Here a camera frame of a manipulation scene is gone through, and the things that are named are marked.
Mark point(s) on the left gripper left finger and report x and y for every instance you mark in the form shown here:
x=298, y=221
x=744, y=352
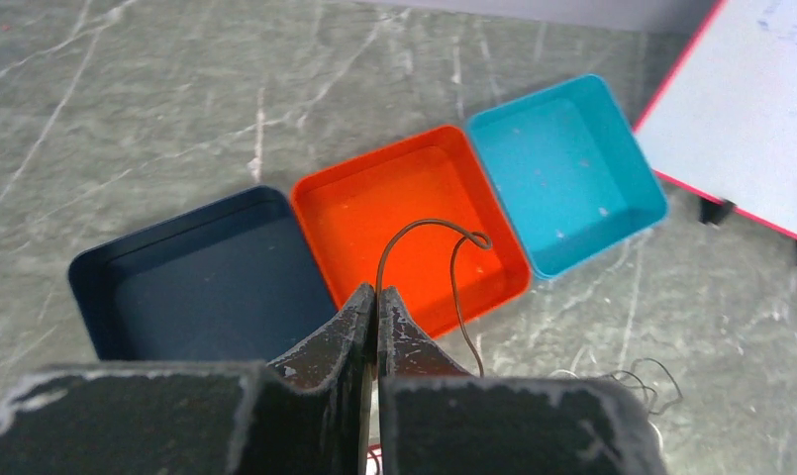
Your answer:
x=305, y=412

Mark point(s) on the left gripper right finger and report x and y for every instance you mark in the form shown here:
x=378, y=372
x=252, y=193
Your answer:
x=436, y=418

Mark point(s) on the dark navy square tray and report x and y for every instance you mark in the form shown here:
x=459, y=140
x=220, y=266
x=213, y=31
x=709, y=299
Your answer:
x=231, y=280

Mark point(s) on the orange square tray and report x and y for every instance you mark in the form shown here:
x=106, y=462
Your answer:
x=419, y=215

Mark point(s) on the teal square tray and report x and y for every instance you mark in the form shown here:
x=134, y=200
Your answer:
x=568, y=172

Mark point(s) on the pink framed whiteboard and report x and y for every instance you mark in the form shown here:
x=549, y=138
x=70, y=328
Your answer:
x=723, y=122

